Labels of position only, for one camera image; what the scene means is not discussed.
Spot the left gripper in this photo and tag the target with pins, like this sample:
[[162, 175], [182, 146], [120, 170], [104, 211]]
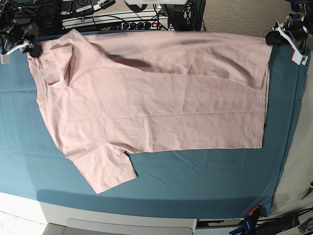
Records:
[[295, 33]]

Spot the black power strip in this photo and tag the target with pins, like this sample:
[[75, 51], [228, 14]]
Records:
[[118, 26]]

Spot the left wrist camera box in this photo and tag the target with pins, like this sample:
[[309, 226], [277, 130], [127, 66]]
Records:
[[299, 58]]

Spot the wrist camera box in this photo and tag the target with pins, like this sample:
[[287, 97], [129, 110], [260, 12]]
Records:
[[4, 59], [299, 58]]

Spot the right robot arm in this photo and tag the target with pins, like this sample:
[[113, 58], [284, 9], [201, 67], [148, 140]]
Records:
[[14, 36]]

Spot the teal table cloth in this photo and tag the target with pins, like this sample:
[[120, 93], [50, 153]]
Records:
[[192, 183]]

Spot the pink T-shirt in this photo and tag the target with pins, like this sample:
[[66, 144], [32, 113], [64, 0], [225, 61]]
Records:
[[103, 96]]

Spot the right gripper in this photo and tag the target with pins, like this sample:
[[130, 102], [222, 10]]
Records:
[[26, 45]]

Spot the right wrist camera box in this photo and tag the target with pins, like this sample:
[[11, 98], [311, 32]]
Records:
[[4, 59]]

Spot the orange blue clamp bottom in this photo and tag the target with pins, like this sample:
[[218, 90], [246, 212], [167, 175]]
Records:
[[249, 224]]

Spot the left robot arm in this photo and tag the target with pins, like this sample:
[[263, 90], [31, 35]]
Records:
[[302, 10]]

